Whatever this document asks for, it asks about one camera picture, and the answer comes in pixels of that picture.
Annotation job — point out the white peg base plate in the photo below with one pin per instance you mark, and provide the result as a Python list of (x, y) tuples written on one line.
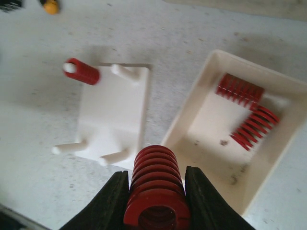
[(112, 115)]

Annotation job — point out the black aluminium extrusion profile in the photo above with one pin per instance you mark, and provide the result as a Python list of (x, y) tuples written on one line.
[(10, 5)]

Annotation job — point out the beige work glove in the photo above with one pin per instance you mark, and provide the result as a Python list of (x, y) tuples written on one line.
[(286, 9)]

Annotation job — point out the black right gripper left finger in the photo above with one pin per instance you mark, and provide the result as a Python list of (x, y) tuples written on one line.
[(107, 208)]

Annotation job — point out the black orange handled screwdriver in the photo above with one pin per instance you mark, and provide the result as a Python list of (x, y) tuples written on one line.
[(50, 6)]

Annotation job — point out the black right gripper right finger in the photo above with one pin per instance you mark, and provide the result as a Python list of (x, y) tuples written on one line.
[(208, 209)]

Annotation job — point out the red spring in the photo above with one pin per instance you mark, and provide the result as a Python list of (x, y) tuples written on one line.
[(255, 127), (239, 91), (157, 198), (80, 71)]

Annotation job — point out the cream parts tray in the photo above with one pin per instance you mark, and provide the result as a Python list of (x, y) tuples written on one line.
[(235, 125)]

